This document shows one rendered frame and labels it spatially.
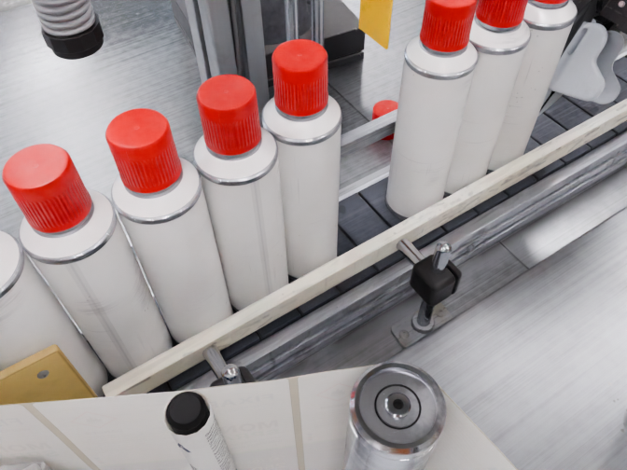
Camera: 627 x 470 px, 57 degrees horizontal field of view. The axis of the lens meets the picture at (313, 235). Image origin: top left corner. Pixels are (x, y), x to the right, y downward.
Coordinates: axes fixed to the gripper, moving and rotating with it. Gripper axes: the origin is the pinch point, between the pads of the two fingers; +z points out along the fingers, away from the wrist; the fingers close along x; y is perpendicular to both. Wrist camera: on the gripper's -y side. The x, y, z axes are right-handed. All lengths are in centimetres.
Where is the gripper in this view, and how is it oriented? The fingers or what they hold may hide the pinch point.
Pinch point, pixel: (536, 98)
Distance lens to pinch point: 59.4
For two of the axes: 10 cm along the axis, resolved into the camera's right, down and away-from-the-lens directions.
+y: 5.5, 6.6, -5.2
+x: 7.3, -0.7, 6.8
